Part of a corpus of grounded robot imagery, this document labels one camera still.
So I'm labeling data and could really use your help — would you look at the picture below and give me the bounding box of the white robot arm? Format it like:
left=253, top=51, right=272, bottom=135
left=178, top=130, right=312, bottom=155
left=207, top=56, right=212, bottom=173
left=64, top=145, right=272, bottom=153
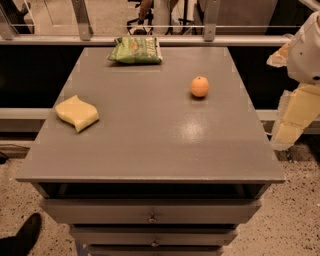
left=267, top=11, right=320, bottom=151

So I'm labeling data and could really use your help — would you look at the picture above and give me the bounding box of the orange fruit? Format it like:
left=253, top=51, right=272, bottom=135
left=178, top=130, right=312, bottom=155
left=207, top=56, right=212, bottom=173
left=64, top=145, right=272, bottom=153
left=190, top=76, right=209, bottom=97

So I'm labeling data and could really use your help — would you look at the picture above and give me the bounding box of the grey drawer cabinet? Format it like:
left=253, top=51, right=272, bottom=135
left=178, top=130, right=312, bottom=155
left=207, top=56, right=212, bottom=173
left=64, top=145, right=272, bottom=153
left=15, top=46, right=287, bottom=256

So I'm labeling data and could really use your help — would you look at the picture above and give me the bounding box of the green chip bag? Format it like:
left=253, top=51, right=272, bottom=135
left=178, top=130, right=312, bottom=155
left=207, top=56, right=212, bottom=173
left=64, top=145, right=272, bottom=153
left=108, top=36, right=163, bottom=64

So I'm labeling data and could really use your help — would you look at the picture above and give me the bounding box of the black office chair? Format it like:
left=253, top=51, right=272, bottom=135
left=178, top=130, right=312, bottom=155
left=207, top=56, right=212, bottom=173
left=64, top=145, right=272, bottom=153
left=126, top=0, right=194, bottom=35

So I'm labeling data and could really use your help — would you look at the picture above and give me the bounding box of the yellow sponge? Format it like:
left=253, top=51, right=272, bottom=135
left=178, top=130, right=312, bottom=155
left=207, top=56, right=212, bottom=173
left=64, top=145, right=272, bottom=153
left=55, top=95, right=99, bottom=132

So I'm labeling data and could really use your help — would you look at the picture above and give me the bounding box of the metal railing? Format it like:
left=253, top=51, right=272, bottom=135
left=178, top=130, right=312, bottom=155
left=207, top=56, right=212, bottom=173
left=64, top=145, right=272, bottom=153
left=0, top=0, right=294, bottom=47

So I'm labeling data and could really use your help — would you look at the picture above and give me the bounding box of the bottom grey drawer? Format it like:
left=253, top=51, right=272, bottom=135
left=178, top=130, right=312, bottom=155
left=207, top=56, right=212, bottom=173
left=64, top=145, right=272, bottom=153
left=89, top=246, right=223, bottom=256

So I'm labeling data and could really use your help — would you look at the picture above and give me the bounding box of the grey drawer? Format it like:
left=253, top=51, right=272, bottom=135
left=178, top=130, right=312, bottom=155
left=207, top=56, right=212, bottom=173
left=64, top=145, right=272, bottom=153
left=71, top=225, right=237, bottom=247
left=89, top=246, right=223, bottom=256
left=41, top=199, right=261, bottom=224

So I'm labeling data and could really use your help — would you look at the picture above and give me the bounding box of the middle grey drawer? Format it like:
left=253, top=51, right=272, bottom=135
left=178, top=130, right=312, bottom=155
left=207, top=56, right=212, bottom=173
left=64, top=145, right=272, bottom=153
left=71, top=225, right=237, bottom=247

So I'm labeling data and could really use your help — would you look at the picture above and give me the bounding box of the top grey drawer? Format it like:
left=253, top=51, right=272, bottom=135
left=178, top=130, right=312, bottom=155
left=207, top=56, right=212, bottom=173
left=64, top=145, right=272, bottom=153
left=41, top=199, right=261, bottom=224

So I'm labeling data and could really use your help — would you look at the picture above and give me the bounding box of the black shoe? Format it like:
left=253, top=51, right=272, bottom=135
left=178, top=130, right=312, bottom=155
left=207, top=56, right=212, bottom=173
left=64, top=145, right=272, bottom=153
left=0, top=213, right=42, bottom=256

